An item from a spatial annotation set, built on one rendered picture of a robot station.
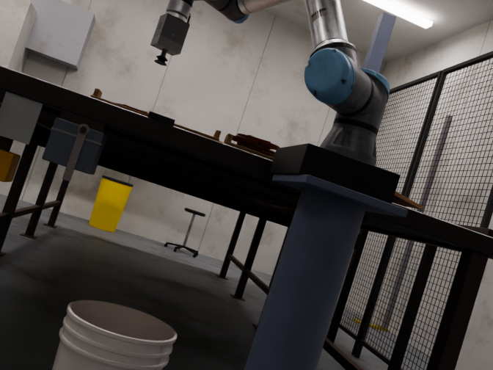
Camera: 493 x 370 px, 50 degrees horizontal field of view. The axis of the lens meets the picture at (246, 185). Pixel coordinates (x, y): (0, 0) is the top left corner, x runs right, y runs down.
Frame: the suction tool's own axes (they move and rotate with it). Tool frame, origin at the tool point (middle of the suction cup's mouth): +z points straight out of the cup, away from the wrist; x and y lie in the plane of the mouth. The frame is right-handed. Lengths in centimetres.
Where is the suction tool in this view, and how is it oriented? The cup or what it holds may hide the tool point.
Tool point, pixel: (160, 63)
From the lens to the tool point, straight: 177.3
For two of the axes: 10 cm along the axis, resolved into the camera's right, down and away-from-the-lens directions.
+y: -8.0, -2.9, -5.3
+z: -3.1, 9.5, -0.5
